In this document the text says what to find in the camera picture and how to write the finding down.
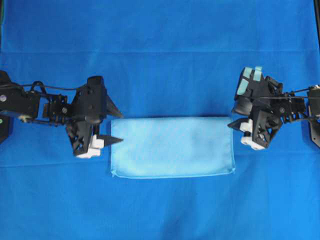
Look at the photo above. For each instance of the light blue towel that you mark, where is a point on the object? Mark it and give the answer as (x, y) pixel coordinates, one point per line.
(172, 147)

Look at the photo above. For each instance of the taped right wrist camera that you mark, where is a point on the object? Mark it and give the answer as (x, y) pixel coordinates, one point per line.
(254, 86)

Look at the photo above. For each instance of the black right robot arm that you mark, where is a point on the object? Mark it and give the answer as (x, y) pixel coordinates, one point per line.
(291, 108)

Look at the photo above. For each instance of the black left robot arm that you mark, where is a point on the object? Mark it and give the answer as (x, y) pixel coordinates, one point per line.
(33, 106)

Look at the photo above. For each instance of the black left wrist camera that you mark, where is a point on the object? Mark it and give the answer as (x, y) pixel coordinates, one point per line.
(96, 87)

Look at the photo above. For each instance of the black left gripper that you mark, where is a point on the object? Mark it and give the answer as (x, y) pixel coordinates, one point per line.
(88, 110)

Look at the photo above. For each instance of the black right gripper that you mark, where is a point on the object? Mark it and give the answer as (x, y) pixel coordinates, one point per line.
(260, 126)

